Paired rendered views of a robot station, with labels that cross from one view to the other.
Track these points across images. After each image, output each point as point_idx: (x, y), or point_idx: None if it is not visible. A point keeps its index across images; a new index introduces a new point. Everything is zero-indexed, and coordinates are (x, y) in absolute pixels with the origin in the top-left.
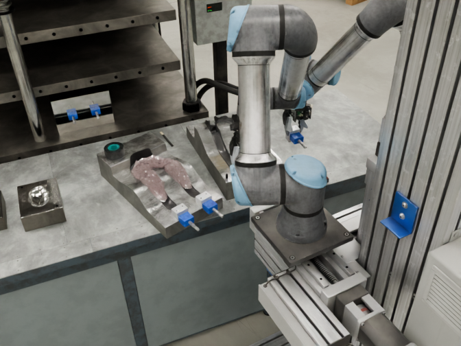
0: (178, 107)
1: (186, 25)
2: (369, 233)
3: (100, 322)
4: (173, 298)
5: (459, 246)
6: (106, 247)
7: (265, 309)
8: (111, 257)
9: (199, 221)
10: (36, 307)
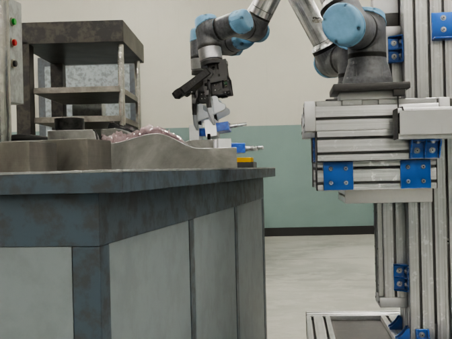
0: None
1: (8, 46)
2: (412, 76)
3: None
4: (208, 331)
5: None
6: (204, 168)
7: (414, 134)
8: (187, 210)
9: (231, 168)
10: (153, 288)
